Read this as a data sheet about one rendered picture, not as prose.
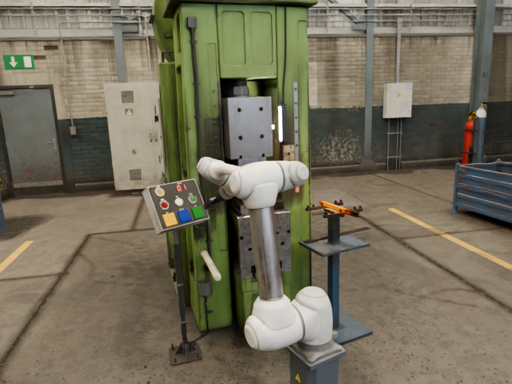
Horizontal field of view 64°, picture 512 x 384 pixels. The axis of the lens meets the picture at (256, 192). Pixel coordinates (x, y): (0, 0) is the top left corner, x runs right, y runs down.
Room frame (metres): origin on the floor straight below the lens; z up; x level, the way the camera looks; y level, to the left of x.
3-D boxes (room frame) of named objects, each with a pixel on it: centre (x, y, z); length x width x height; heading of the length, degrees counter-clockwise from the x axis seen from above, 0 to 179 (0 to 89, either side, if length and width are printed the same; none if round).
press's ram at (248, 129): (2.94, 0.04, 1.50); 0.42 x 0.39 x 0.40; 17
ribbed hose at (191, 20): (2.74, 0.35, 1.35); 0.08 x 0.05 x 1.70; 107
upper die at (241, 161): (2.92, 0.08, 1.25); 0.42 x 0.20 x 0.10; 17
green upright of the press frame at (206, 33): (2.98, 0.40, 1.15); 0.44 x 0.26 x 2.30; 17
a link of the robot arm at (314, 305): (1.60, -0.22, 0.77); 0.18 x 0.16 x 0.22; 118
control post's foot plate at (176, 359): (2.48, 0.53, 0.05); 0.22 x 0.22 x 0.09; 17
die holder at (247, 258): (2.95, 0.03, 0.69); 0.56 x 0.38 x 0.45; 17
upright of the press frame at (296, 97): (3.18, -0.24, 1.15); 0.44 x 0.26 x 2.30; 17
